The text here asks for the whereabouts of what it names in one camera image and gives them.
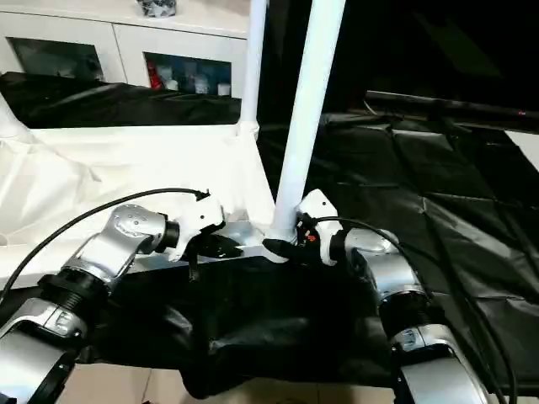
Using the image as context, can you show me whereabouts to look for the white plastic table top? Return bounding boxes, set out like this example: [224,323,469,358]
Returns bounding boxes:
[0,99,292,292]

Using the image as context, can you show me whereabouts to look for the shiny object on cabinet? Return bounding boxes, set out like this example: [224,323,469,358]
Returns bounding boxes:
[136,0,179,19]

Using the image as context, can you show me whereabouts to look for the black backdrop cloth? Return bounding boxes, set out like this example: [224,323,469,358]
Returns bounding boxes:
[256,0,539,119]

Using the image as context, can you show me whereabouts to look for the white cabinet with glass doors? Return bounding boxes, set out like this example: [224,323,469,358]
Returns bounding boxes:
[0,0,250,98]

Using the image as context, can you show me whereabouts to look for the white plastic table leg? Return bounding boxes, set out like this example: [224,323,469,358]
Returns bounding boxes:
[0,98,31,138]
[237,0,270,136]
[268,0,347,244]

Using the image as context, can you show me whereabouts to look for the black mat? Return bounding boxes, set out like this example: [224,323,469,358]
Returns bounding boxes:
[0,70,539,401]

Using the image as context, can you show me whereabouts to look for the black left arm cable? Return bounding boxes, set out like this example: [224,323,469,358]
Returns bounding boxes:
[0,187,211,305]

